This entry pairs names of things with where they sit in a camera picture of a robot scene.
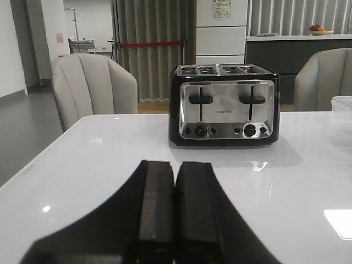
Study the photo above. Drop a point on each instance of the dark grey counter cabinet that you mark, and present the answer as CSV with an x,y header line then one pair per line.
x,y
286,55

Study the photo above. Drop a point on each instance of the metal cart in background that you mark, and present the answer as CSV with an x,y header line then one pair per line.
x,y
81,46

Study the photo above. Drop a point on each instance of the beige left chair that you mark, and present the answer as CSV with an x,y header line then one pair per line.
x,y
88,84

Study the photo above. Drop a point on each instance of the beige chair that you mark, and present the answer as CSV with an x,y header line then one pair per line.
x,y
88,84
325,75

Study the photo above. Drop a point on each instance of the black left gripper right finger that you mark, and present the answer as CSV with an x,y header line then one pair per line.
x,y
209,228

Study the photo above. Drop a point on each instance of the grey curtain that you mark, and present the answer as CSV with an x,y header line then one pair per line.
x,y
154,21

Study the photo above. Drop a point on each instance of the beige right chair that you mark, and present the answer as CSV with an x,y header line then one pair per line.
x,y
325,75

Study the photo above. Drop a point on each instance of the clear plastic container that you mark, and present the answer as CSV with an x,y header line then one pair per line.
x,y
341,103

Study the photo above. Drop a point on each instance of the black and chrome toaster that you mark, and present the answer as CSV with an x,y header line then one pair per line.
x,y
223,105

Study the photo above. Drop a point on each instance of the fruit plate on counter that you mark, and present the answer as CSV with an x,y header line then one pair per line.
x,y
318,30

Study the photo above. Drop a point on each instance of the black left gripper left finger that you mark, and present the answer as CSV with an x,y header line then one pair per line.
x,y
135,225

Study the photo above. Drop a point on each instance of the white refrigerator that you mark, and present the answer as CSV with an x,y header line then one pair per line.
x,y
221,31

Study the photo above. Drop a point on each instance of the red barrier belt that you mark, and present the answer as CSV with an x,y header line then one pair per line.
x,y
152,44

